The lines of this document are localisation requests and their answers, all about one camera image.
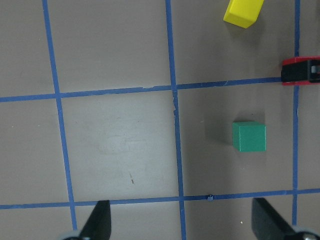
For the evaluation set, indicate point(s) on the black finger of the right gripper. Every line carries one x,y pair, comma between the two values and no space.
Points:
307,70

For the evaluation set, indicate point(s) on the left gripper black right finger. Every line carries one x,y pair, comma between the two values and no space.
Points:
267,223

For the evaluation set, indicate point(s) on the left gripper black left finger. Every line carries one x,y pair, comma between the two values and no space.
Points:
99,223

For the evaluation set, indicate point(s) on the red wooden block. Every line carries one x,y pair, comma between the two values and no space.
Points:
298,58

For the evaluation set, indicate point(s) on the yellow wooden block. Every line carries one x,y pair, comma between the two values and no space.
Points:
243,13

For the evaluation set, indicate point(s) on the green wooden block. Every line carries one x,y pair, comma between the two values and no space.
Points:
249,136

